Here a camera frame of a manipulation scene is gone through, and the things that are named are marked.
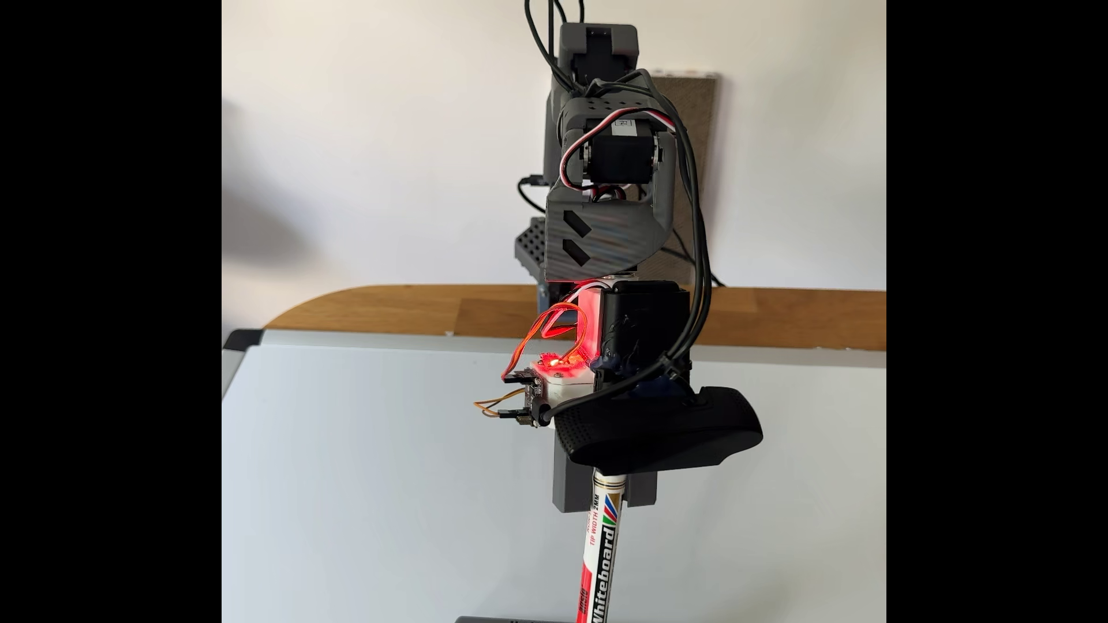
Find small purple circuit board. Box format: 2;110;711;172
502;367;548;427

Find whiteboard with silver frame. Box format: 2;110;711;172
222;329;888;623

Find white whiteboard marker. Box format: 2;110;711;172
575;469;628;623

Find black cable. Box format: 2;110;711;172
519;0;715;429

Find black oval webcam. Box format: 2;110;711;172
554;386;765;475

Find brown panel against wall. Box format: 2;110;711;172
645;73;720;287

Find red white black servo wire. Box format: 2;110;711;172
558;108;676;193

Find orange jumper wires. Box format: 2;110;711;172
474;301;592;418

